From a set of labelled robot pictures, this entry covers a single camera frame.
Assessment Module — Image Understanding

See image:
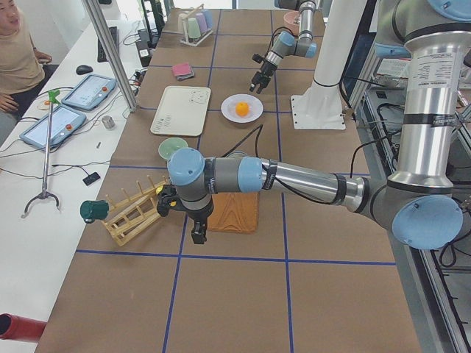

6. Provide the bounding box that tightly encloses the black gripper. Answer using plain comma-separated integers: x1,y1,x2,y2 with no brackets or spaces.
249,62,277,94
186,200,214,245

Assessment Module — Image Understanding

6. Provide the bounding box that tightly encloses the orange fruit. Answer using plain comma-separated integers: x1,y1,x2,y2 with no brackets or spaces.
235,101,249,117

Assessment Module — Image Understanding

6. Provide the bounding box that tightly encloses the white round plate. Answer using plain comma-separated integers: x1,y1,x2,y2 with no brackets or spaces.
221,94,263,123

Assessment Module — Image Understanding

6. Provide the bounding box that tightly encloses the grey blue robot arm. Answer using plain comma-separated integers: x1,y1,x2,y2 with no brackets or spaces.
249,1,319,93
157,1,470,249

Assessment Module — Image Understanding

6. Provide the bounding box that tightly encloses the wooden grain tray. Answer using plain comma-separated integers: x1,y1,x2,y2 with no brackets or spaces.
208,192,259,234

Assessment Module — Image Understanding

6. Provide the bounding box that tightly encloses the cream bear tray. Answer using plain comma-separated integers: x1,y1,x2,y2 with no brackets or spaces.
149,85,211,137

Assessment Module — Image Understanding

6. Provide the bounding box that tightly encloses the wooden dish rack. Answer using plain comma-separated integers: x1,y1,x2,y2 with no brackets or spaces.
101,176,169,246

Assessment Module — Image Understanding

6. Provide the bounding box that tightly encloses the pink bowl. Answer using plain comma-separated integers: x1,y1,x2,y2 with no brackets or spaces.
283,11,301,37

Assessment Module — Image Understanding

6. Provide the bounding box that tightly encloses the pink folded cloth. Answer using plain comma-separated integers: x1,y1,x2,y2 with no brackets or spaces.
171,63,194,76

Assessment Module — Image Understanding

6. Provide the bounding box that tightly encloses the green tumbler cup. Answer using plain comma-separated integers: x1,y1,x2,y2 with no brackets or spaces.
186,18,201,41

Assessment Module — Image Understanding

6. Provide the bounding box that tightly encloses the purple tumbler cup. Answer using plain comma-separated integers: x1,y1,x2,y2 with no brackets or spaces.
195,13,208,33

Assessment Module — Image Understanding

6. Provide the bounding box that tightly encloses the blue tumbler cup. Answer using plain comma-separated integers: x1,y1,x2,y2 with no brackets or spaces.
202,9,213,29

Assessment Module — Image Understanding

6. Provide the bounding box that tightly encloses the light green bowl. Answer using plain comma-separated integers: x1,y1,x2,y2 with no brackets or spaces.
157,137,188,160

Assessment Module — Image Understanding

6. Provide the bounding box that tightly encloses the cream tumbler cup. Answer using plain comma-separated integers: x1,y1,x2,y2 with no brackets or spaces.
177,13,187,33

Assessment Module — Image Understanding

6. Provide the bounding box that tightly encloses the dark green mug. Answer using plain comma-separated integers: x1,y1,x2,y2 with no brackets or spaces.
79,200,110,224

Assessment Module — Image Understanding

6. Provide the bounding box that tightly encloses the black small phone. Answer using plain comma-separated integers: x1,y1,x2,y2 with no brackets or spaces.
82,172,101,186

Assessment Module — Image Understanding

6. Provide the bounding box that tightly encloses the small metal cylinder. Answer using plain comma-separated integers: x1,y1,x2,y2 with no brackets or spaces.
102,115,115,129

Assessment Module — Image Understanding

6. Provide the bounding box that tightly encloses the black keyboard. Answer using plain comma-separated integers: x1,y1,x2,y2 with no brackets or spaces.
96,26,120,63

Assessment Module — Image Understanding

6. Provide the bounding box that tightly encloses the upper teach pendant tablet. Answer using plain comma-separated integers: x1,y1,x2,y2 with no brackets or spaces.
61,74,116,111

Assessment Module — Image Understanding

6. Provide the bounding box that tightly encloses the teach pendant tablet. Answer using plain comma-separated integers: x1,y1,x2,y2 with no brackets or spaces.
61,74,116,111
19,104,86,149

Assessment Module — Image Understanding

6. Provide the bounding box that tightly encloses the black computer mouse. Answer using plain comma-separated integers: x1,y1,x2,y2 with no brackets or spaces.
76,65,93,75

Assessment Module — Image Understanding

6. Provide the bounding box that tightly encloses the lower teach pendant tablet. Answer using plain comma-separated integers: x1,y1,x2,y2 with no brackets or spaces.
19,104,86,149

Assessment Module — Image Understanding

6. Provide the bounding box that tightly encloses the metal reacher grabber tool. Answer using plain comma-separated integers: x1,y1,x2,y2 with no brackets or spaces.
21,89,60,218

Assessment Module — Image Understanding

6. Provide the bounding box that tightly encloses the red cylinder object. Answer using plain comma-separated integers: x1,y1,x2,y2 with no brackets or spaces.
1,313,46,343

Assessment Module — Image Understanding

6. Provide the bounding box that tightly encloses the seated person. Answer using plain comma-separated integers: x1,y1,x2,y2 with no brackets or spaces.
1,1,57,141

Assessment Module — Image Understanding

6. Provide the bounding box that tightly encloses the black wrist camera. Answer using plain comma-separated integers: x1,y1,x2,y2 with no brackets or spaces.
252,54,266,63
156,185,180,217

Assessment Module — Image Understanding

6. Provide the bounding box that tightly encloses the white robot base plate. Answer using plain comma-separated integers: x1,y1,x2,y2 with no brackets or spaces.
291,94,346,130

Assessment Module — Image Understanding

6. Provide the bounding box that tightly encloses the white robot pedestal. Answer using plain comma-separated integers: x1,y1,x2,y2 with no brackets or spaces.
308,0,380,100

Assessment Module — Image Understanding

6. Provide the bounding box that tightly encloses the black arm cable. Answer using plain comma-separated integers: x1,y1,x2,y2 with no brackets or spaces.
224,124,372,207

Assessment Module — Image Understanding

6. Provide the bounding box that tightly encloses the aluminium frame post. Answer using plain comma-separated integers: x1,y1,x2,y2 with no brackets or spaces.
83,0,137,113

